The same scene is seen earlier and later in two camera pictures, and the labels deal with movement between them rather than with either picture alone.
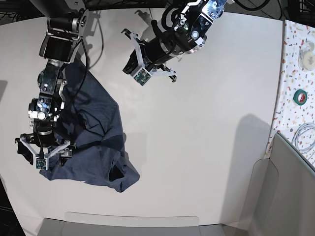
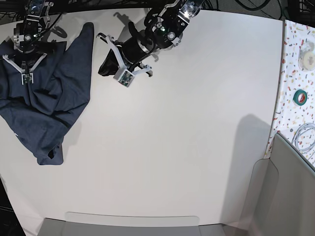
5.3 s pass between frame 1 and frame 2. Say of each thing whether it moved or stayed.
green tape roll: stayed
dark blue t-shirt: moved
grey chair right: stayed
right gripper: moved
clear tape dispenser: stayed
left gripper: moved
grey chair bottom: stayed
